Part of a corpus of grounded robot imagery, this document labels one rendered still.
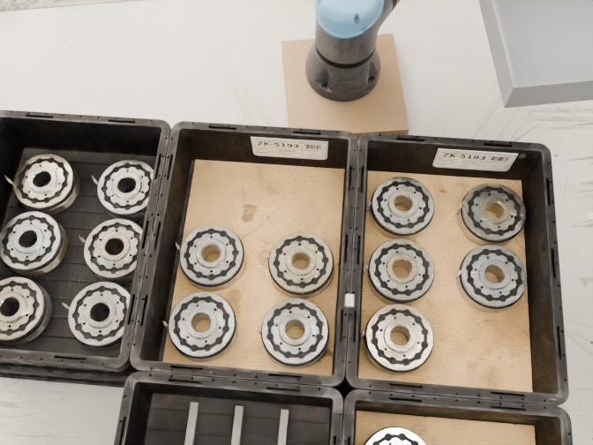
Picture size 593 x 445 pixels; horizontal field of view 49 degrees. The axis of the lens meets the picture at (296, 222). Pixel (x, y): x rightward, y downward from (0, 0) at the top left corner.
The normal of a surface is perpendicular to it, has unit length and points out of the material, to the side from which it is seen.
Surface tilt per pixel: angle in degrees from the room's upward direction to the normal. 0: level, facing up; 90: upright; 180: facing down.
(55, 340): 0
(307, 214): 0
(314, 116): 1
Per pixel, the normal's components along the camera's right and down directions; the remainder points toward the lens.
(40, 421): -0.02, -0.38
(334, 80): -0.26, 0.73
